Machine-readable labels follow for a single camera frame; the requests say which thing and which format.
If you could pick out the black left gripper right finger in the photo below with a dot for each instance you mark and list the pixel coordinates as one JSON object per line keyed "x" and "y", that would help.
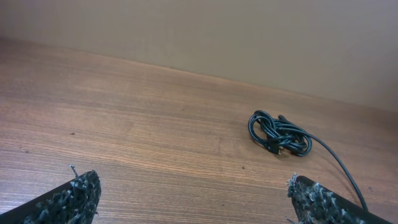
{"x": 314, "y": 203}

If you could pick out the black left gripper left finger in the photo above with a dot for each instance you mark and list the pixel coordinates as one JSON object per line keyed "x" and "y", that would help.
{"x": 73, "y": 202}

